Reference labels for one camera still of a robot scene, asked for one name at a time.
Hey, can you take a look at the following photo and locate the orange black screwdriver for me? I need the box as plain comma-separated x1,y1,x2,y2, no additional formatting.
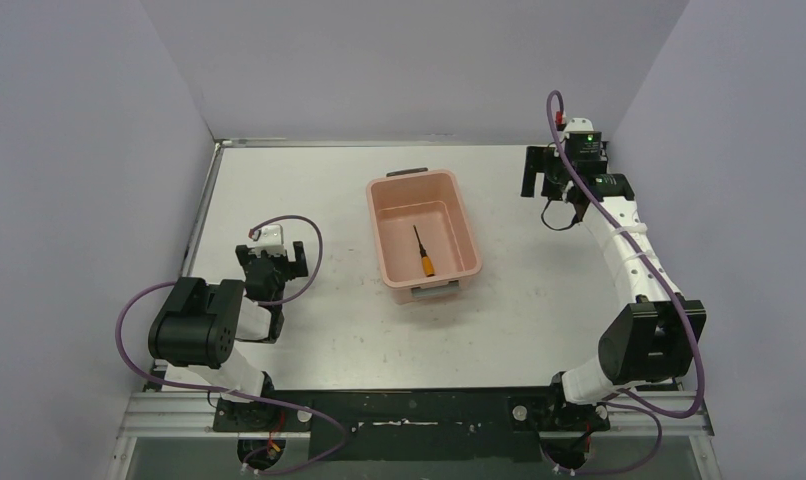
413,226,436,277

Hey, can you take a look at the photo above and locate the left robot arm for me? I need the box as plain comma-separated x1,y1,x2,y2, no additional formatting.
148,241,309,431

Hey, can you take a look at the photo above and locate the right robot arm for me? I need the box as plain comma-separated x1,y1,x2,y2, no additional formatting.
521,131,707,429

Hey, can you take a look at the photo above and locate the pink plastic bin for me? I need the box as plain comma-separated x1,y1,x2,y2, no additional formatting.
366,168,483,304

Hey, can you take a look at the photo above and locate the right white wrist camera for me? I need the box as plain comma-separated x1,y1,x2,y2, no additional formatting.
557,112,596,137

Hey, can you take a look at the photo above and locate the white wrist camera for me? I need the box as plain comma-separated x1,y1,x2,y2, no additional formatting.
250,223,285,255
557,112,596,137

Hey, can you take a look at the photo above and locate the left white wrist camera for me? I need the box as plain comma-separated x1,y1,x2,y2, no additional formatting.
250,223,285,255

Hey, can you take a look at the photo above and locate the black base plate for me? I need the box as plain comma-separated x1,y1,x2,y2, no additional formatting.
212,386,610,462

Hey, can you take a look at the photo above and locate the aluminium front rail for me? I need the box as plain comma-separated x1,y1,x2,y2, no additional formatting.
119,391,715,440

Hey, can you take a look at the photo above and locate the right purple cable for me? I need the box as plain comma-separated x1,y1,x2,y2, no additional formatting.
542,89,708,478

